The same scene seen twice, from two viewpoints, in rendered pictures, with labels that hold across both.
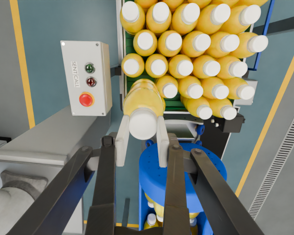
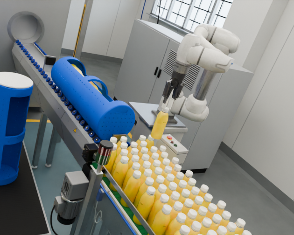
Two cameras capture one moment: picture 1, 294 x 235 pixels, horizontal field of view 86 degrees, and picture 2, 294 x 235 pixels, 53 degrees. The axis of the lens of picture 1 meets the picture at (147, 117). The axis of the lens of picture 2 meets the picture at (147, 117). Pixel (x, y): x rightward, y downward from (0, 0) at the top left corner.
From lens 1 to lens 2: 1.62 m
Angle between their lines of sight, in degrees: 54
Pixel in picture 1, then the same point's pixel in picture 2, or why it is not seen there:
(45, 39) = not seen: outside the picture
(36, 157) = (168, 128)
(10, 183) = (172, 118)
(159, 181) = (131, 111)
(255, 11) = (136, 165)
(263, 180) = not seen: outside the picture
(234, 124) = (91, 146)
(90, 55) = (177, 148)
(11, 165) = (175, 125)
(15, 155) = (176, 129)
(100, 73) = (171, 144)
